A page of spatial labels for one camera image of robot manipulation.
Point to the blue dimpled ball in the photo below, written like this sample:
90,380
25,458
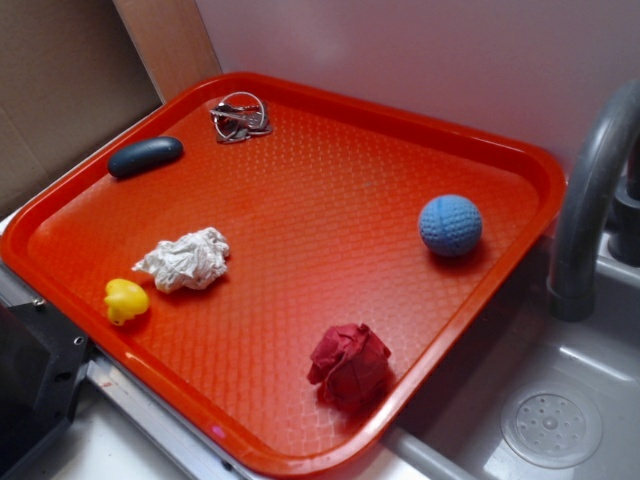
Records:
450,225

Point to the dark green plastic pickle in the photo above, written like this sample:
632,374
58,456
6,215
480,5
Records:
143,155

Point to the crumpled red paper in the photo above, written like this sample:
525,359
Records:
350,366

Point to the black metal bracket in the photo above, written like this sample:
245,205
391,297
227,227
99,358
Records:
43,359

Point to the bunch of metal keys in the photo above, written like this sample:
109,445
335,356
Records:
240,116

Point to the crumpled white paper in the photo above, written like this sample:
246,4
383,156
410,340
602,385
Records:
194,261

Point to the red plastic tray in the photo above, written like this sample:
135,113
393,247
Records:
321,217

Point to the grey toy sink basin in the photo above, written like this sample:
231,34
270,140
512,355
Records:
522,395

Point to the yellow rubber duck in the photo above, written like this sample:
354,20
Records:
124,300

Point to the grey toy faucet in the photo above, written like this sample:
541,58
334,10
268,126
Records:
604,185

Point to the brown cardboard panel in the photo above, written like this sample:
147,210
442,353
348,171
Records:
76,73

